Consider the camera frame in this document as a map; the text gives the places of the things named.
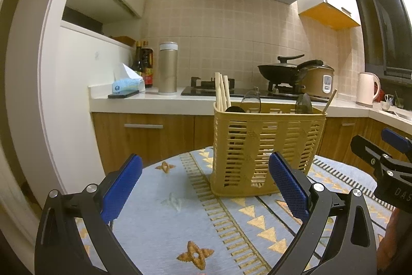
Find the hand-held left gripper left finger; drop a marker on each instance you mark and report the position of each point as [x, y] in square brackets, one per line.
[122, 191]

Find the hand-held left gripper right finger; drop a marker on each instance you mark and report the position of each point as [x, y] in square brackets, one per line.
[289, 191]

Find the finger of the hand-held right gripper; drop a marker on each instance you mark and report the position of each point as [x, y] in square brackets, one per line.
[396, 138]
[363, 146]

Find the yellow plastic utensil basket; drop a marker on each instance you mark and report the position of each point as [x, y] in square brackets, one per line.
[267, 146]

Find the wooden chopstick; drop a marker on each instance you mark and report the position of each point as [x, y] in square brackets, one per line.
[330, 100]
[219, 91]
[228, 93]
[224, 93]

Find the dark grey translucent spoon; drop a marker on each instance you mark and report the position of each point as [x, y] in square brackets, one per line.
[303, 104]

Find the black spoon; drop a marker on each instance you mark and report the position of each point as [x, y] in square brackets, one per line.
[235, 109]

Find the person's right forearm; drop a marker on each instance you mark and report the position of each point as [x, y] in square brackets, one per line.
[392, 242]

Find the wooden cabinet door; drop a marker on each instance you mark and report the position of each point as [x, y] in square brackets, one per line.
[141, 146]
[346, 143]
[204, 131]

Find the drinking glass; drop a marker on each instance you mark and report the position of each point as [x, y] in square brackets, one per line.
[399, 102]

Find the white patterned mug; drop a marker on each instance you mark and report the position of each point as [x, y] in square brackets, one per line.
[387, 102]

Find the red cup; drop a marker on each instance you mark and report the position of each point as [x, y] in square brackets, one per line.
[381, 94]

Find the white electric kettle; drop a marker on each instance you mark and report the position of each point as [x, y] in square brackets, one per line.
[367, 89]

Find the blue patterned tablecloth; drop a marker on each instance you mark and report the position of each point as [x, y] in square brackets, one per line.
[180, 223]

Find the beige rice cooker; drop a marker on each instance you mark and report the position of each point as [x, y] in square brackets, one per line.
[320, 80]

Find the white kitchen countertop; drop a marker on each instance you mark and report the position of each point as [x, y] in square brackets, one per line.
[161, 102]

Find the black smartphone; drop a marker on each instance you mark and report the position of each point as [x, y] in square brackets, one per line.
[123, 94]

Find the blue tissue pack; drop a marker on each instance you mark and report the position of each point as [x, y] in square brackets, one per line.
[127, 85]

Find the black wok with lid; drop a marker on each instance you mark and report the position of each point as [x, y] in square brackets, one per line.
[280, 72]

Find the dark window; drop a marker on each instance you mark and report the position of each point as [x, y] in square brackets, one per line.
[386, 20]

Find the soy sauce bottle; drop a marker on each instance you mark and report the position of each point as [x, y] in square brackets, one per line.
[147, 65]

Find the gold thermos flask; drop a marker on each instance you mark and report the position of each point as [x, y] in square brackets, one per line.
[168, 68]

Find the black gas stove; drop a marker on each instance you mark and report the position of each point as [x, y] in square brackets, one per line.
[206, 90]

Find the dark sauce bottle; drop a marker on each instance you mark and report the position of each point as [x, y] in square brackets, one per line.
[138, 60]

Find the brown box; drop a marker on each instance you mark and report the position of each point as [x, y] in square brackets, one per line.
[124, 40]

